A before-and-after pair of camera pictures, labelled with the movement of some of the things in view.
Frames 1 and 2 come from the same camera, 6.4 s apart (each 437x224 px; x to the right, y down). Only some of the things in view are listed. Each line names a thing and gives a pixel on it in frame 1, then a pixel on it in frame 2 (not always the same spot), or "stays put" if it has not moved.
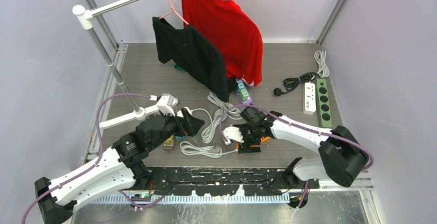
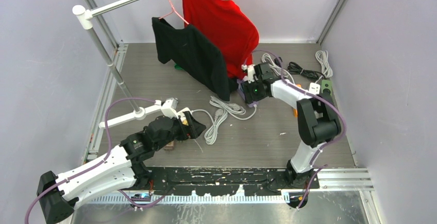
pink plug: x=168 y=144 stays put
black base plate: x=222 y=181 stays put
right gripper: x=245 y=147 → x=250 y=96
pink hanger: x=172 y=8 stays put
